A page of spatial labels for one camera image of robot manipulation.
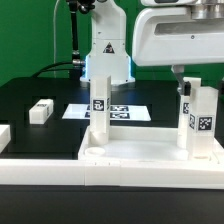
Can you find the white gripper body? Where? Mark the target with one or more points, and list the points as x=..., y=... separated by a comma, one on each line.
x=179, y=32

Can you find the white left obstacle block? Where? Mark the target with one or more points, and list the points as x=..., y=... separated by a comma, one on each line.
x=5, y=136

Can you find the black camera pole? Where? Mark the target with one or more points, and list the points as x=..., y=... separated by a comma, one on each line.
x=83, y=6

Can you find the white front obstacle bar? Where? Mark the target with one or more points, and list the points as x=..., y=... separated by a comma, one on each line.
x=41, y=171

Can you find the white desk tabletop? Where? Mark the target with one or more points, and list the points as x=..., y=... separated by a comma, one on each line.
x=149, y=157

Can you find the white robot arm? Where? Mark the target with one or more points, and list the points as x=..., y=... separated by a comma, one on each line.
x=108, y=55

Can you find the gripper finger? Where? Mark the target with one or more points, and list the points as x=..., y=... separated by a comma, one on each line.
x=184, y=87

